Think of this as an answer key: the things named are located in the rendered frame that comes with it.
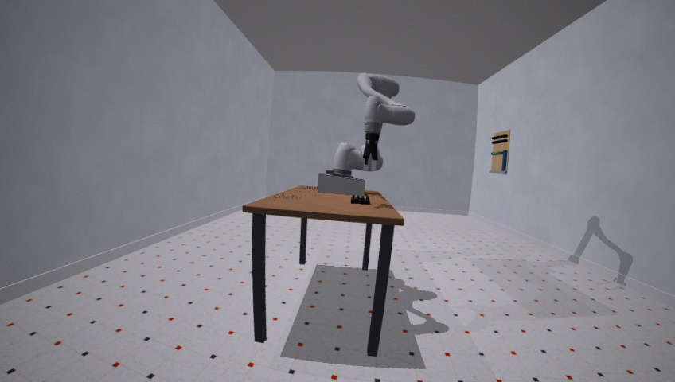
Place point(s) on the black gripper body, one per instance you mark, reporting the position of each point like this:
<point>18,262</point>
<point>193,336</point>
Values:
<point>371,137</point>

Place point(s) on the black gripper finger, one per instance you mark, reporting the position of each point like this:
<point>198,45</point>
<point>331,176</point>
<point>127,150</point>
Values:
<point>374,158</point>
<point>366,154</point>

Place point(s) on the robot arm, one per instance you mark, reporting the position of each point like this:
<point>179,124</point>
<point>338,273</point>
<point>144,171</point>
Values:
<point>376,113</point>

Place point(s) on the black knob box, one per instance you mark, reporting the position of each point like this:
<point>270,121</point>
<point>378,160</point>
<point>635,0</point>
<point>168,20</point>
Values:
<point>356,200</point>

